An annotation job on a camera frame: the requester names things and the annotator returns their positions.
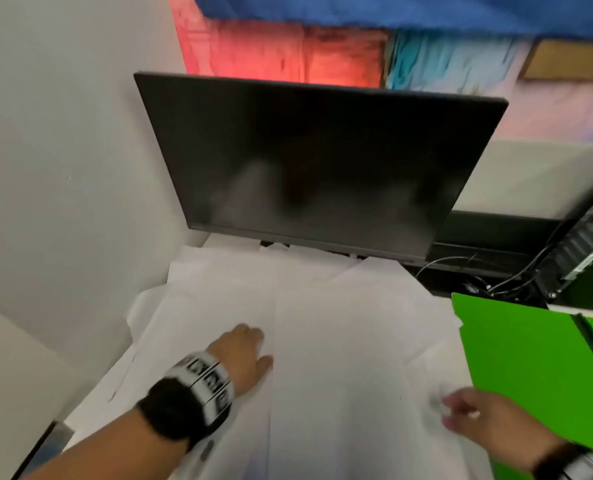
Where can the person's left hand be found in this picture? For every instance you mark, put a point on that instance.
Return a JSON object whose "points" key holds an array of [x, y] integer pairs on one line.
{"points": [[236, 359]]}

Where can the person's right hand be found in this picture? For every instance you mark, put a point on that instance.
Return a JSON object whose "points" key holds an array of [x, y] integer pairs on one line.
{"points": [[501, 429]]}

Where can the person's right fingers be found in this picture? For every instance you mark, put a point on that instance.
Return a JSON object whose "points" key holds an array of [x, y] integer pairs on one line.
{"points": [[461, 407]]}

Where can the person's left thumb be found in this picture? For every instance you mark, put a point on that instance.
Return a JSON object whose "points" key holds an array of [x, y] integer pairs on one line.
{"points": [[262, 368]]}

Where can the large white paper sheet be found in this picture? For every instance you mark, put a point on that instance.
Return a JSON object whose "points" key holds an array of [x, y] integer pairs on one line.
{"points": [[186, 324], [346, 384]]}

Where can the person's left forearm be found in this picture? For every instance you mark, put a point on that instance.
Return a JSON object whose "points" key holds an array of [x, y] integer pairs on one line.
{"points": [[111, 449]]}

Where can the green folder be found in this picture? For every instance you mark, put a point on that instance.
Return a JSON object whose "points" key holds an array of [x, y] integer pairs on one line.
{"points": [[521, 359]]}

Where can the black desktop computer case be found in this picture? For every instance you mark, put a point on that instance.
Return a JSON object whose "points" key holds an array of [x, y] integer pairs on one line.
{"points": [[584, 249]]}

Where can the black computer monitor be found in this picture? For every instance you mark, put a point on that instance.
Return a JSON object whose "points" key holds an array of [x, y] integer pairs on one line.
{"points": [[316, 164]]}

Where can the white panel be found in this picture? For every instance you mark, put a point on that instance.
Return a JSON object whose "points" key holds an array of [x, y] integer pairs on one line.
{"points": [[531, 177]]}

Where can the brown framed board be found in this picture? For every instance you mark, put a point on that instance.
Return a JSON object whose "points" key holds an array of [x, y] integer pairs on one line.
{"points": [[569, 60]]}

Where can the colourful wall painting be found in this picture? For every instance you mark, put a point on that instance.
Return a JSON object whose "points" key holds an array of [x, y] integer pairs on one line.
{"points": [[286, 52]]}

